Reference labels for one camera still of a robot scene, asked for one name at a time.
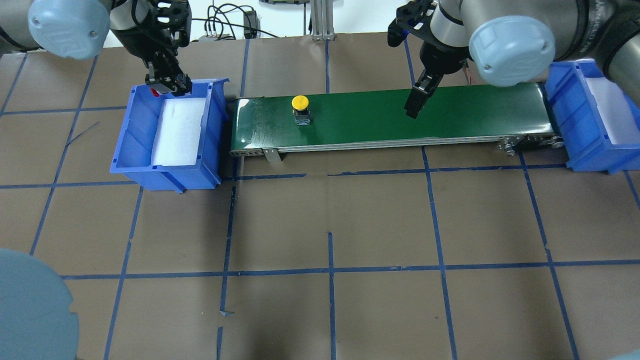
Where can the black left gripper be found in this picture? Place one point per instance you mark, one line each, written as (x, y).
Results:
(141, 44)

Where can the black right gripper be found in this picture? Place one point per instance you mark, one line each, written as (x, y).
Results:
(442, 56)

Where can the yellow push button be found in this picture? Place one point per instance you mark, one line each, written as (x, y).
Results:
(300, 109)

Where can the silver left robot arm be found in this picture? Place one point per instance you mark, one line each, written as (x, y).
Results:
(36, 320)

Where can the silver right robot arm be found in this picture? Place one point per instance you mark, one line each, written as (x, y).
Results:
(513, 41)

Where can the white foam pad left bin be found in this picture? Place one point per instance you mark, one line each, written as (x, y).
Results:
(178, 133)

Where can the white foam pad bin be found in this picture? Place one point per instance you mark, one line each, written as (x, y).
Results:
(178, 133)
(615, 111)

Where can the blue bin far left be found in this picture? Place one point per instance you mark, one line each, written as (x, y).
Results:
(132, 153)

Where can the blue bin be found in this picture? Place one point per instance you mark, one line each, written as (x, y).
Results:
(588, 146)
(132, 153)

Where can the green conveyor belt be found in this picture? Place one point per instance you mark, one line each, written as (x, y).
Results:
(517, 119)

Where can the black power adapter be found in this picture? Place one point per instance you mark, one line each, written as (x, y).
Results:
(250, 24)

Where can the blue bin near right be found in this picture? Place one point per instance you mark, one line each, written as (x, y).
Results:
(588, 146)

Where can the white foam pad right bin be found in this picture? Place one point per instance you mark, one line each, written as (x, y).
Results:
(615, 111)

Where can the aluminium frame post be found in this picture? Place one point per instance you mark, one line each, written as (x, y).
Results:
(322, 20)

